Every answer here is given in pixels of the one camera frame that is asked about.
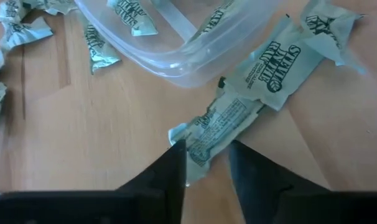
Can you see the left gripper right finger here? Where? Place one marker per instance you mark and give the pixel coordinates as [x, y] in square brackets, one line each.
[257, 180]

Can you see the clear plastic bin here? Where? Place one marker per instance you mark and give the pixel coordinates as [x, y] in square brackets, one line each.
[163, 62]

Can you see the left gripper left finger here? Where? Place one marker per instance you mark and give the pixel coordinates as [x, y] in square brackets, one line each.
[173, 174]

